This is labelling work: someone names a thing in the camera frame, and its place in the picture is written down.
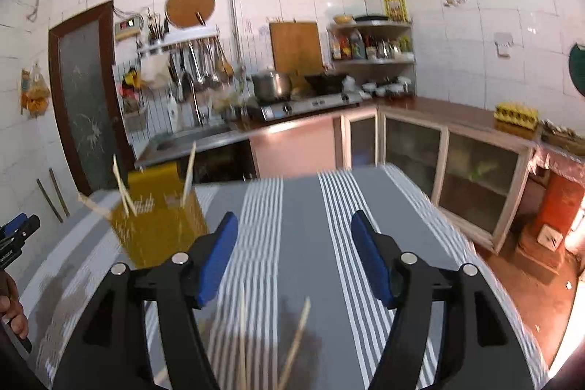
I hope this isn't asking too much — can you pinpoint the steel kitchen sink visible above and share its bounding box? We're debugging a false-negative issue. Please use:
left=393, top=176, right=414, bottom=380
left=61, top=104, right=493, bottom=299
left=148, top=125, right=238, bottom=153

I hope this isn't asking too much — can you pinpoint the thin leaning stick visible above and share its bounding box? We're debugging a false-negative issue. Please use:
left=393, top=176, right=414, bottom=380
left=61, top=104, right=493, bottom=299
left=48, top=167, right=71, bottom=218
left=35, top=177, right=65, bottom=224

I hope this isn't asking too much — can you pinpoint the dark green round object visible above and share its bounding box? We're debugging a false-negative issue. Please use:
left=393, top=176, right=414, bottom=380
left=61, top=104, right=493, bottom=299
left=569, top=43, right=585, bottom=94

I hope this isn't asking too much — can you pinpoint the hanging yellow plastic bag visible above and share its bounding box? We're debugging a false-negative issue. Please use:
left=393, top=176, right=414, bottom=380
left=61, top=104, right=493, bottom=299
left=19, top=63, right=52, bottom=119

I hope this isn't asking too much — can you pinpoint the steel gas stove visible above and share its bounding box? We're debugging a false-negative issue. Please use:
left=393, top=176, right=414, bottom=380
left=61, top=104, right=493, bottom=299
left=247, top=91, right=363, bottom=121

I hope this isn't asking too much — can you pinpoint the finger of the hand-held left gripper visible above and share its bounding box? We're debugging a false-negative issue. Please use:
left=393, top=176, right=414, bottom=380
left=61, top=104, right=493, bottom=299
left=0, top=213, right=28, bottom=236
left=9, top=215, right=41, bottom=247

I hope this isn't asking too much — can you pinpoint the steel cooking pot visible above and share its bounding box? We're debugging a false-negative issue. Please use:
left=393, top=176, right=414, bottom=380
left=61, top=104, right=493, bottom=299
left=249, top=70, right=293, bottom=101

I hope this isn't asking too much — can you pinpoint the red metal box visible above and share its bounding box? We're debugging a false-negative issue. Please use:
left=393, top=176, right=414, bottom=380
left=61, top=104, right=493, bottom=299
left=516, top=173, right=585, bottom=267

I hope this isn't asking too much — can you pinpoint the round wooden board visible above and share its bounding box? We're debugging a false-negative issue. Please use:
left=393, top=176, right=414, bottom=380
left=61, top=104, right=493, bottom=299
left=165, top=0, right=216, bottom=30

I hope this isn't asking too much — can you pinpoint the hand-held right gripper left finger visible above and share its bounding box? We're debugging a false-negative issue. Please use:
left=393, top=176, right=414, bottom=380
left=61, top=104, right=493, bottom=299
left=52, top=211, right=239, bottom=390

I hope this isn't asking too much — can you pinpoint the wooden cutting board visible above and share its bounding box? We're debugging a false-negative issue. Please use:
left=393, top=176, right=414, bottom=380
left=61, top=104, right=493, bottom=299
left=269, top=21, right=324, bottom=77

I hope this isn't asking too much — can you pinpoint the yellow wall poster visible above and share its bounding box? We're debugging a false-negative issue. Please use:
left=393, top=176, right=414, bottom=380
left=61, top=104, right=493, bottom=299
left=383, top=0, right=408, bottom=23

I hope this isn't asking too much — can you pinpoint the person's left hand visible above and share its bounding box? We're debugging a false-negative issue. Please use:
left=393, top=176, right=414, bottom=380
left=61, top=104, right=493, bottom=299
left=0, top=269, right=30, bottom=338

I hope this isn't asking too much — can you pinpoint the row of hanging kitchen utensils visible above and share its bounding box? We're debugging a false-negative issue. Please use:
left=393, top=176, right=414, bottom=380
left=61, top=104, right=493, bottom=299
left=167, top=38, right=236, bottom=91

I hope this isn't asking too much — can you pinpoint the beige wall control box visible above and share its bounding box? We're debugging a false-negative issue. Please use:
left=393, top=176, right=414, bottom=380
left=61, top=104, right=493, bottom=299
left=113, top=16, right=143, bottom=41

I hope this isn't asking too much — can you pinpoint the kitchen counter cabinet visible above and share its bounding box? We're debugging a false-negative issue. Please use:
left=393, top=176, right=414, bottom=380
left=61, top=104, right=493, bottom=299
left=137, top=95, right=540, bottom=256

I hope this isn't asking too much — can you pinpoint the white wire grid panel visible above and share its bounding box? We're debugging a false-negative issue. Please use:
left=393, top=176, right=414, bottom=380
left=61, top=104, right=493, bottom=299
left=112, top=61, right=151, bottom=144

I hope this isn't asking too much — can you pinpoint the black wok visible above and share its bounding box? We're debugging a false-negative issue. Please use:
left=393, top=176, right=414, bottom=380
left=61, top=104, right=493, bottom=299
left=304, top=72, right=348, bottom=95

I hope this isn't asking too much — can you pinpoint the yellow egg carton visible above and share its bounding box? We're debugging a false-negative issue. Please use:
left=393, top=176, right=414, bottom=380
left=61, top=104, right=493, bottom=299
left=494, top=102, right=540, bottom=130

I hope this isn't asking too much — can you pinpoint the metal wall utensil rack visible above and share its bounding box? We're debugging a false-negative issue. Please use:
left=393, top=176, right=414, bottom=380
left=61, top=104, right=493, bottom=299
left=136, top=24, right=220, bottom=55

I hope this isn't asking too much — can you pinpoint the clear plastic table cover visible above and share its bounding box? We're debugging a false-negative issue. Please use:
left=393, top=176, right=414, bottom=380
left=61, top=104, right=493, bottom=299
left=530, top=120, right=585, bottom=176

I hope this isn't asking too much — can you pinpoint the group of small bowls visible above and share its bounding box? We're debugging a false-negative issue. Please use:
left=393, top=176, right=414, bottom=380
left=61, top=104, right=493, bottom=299
left=361, top=76, right=412, bottom=97

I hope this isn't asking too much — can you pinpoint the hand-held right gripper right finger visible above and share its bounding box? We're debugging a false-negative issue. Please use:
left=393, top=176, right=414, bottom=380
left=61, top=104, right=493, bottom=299
left=351, top=210, right=535, bottom=390

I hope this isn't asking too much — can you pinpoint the grey striped tablecloth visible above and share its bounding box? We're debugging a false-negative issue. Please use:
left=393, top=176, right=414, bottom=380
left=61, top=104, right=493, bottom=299
left=20, top=164, right=549, bottom=390

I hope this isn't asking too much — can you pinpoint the metal corner shelf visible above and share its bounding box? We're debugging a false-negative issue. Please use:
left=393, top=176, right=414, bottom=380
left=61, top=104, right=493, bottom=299
left=327, top=20, right=418, bottom=96

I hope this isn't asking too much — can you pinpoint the yellow plastic utensil holder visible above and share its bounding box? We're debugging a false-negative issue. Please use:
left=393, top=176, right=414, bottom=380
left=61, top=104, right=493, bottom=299
left=110, top=164, right=210, bottom=269

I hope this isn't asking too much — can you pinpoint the dark wooden glass door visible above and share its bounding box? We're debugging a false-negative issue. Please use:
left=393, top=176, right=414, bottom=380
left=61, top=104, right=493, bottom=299
left=48, top=0, right=138, bottom=194

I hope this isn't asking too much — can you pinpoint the metal utensil cup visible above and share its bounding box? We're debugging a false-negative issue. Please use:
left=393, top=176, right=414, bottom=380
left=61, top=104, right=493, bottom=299
left=145, top=8, right=170, bottom=43

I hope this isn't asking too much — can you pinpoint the metal sink faucet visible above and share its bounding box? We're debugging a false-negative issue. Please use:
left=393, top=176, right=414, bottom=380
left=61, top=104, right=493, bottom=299
left=176, top=70, right=204, bottom=128

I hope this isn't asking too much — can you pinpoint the row of condiment bottles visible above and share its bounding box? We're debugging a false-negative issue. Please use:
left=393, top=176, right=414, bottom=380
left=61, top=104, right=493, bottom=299
left=331, top=29, right=414, bottom=61

